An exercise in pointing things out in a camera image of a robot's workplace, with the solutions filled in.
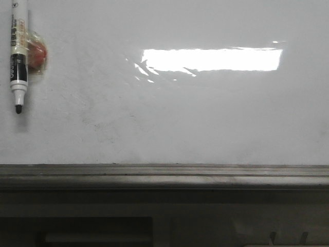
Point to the white black whiteboard marker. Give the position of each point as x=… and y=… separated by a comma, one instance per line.
x=19, y=53

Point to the white whiteboard surface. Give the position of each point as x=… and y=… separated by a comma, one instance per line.
x=190, y=82

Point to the grey metal whiteboard frame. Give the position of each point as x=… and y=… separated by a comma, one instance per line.
x=162, y=176

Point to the red round magnet taped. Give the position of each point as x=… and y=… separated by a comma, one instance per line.
x=37, y=53

